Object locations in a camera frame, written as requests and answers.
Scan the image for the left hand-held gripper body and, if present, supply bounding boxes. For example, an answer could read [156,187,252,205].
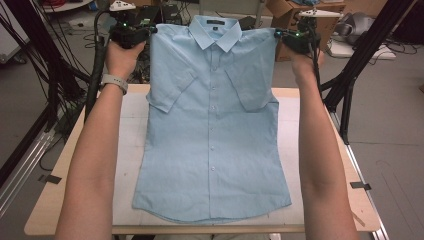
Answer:
[108,0,151,50]

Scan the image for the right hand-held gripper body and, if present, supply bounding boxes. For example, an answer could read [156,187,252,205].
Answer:
[282,8,345,56]

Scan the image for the light blue short-sleeved shirt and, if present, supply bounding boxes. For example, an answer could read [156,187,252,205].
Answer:
[132,14,293,224]

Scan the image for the person's right hand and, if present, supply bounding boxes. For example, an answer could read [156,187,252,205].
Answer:
[290,49,325,88]

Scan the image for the person's left hand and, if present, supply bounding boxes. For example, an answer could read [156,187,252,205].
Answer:
[104,41,147,81]

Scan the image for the large black computer tower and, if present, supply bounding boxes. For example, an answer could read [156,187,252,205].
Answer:
[130,5,162,63]

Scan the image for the slim black computer tower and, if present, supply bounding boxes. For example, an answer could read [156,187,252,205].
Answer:
[162,3,184,18]

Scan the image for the brown cardboard box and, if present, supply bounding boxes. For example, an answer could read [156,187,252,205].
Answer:
[265,0,348,63]

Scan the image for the flat black device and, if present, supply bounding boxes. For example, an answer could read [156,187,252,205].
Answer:
[238,15,257,31]

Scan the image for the flat white board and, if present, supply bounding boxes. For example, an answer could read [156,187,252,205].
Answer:
[326,39,398,61]

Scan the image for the grey wristwatch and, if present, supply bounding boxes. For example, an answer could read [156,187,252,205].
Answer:
[99,73,130,96]

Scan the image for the grey rounded appliance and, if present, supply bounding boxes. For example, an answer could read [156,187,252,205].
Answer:
[334,12,376,46]

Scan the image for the black metal tripod stand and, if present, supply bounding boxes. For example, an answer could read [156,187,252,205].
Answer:
[314,0,418,146]

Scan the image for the white round table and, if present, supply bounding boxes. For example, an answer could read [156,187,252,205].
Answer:
[41,0,94,14]

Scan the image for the black tape strip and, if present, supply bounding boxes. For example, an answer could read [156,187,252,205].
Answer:
[37,173,63,185]
[349,181,372,192]

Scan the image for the long brown tape strip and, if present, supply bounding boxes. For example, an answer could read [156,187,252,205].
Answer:
[352,211,366,228]

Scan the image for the light wooden table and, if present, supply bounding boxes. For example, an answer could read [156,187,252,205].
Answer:
[23,83,382,237]

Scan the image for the right hand-held gripper black cable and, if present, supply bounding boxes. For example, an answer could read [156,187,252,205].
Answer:
[308,19,325,98]

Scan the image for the black metal stand with cables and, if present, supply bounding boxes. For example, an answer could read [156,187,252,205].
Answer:
[0,0,101,134]

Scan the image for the aluminium rail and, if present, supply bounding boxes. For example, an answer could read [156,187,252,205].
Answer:
[0,128,56,218]
[329,111,390,240]

